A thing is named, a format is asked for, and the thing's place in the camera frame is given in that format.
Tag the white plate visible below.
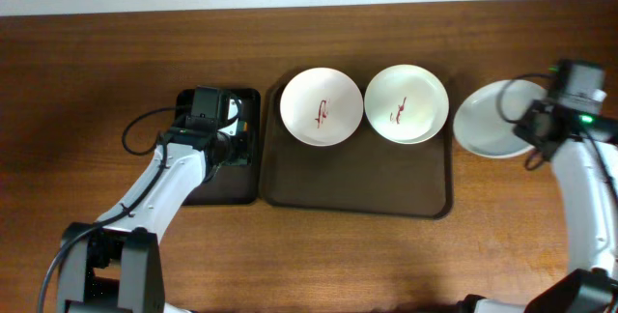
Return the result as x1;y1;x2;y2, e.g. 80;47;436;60
364;65;449;145
279;68;364;147
453;80;547;158

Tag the green orange sponge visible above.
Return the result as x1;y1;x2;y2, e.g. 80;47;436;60
239;121;251;134

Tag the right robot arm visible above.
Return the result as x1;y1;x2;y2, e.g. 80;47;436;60
455;59;617;312

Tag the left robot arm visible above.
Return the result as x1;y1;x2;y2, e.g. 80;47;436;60
47;87;261;313

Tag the small black tray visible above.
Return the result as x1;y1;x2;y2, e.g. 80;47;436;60
174;88;261;206

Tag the large brown tray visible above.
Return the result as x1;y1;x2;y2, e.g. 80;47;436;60
258;79;454;219

